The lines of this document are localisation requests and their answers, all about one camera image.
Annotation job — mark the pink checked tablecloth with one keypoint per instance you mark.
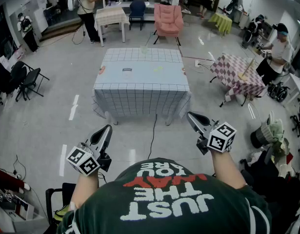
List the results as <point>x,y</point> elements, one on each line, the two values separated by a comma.
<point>230,72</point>

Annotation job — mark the white power strip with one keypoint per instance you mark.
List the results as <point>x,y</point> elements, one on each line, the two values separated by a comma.
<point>197,63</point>

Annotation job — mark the yellow-green tablecloth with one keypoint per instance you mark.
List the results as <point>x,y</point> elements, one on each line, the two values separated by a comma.
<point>221,22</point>

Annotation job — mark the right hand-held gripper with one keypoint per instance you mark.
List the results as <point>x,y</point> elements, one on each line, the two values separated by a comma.
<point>221,138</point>

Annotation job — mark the person's left forearm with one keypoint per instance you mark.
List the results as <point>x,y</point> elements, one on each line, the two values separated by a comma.
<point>85,191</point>

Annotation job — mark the dark blue chair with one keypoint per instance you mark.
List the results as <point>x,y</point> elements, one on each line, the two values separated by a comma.
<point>137,8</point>

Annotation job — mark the wooden stick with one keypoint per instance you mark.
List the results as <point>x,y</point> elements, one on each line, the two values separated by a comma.
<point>248,67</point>

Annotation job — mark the white grid tablecloth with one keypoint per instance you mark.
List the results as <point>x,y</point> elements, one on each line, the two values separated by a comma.
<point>140,86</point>

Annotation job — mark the white side table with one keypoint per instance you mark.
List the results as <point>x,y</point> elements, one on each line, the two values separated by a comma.
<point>298,82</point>

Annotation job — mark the black office chair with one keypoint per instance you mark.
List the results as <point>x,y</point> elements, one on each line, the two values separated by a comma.
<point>8,79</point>

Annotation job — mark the black folding chair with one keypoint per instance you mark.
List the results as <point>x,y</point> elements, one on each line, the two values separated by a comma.
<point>30,78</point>

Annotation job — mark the wrapped flower bouquet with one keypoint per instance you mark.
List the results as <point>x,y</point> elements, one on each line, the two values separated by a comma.
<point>264,133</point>

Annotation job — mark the pink armchair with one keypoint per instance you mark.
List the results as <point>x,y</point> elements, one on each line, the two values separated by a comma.
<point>168,16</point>

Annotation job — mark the clear plastic cup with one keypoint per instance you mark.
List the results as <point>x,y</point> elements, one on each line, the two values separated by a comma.
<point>143,50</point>

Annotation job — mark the black office chair base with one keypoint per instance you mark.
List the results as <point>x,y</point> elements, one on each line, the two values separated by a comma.
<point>298,123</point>

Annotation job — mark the black backpack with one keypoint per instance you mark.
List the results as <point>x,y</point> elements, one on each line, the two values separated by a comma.
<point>277,92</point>

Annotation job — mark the black clothing heap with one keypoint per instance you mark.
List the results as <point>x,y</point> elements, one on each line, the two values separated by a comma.
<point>274,186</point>

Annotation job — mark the yellow dish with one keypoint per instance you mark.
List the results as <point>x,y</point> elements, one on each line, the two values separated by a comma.
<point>242,77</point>

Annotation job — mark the white box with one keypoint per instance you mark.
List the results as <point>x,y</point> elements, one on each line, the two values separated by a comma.
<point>29,211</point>

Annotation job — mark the person's right forearm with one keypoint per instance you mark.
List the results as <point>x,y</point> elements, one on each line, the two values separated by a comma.
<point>227,169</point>

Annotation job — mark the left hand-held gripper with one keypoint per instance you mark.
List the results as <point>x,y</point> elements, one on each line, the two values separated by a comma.
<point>82,161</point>

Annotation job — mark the white low table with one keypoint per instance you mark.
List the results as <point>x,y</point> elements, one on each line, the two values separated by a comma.
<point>169,121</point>

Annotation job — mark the black metal chair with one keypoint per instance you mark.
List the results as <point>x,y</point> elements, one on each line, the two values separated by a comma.
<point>48,203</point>

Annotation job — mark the person's dark green t-shirt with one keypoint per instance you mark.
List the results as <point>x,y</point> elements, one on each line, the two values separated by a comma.
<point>110,203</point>

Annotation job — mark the white square table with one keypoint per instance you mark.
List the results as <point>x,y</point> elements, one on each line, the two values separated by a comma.
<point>110,16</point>
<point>123,33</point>

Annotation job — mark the wooden step platform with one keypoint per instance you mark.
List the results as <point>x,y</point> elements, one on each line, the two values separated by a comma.
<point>59,30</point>

